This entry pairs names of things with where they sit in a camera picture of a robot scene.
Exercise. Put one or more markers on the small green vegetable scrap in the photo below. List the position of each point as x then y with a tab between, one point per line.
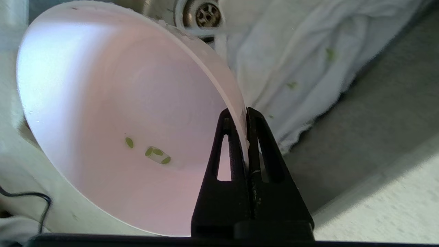
330	54
292	85

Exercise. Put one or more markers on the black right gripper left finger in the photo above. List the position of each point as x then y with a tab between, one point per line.
219	206

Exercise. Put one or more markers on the chopped green vegetables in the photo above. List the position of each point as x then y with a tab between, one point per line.
129	142

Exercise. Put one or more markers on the metal sink drain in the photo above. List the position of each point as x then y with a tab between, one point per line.
205	13

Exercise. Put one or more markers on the stainless steel sink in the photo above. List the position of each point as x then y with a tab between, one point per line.
377	103

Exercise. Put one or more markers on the white round bowl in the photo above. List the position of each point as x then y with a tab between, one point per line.
85	85

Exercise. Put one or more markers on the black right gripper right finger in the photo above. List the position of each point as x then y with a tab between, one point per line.
277	202

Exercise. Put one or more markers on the grey crumpled cloth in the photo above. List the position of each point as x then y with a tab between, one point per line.
291	44

